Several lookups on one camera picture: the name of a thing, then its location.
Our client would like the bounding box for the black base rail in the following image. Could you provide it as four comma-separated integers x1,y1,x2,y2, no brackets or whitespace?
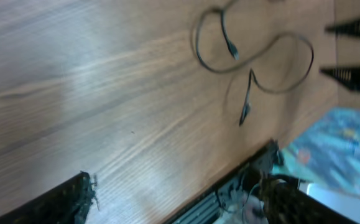
165,139,284,224

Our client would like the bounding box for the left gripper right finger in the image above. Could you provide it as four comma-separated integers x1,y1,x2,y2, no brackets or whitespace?
259,177,354,224

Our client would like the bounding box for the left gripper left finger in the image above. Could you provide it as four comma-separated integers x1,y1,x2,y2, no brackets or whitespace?
0,171,99,224

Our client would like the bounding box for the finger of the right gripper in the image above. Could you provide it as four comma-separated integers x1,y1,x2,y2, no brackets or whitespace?
320,66,360,92
325,18,360,38

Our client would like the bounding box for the colourful patterned floor mat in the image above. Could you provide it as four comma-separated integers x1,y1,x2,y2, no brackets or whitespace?
273,108,360,195

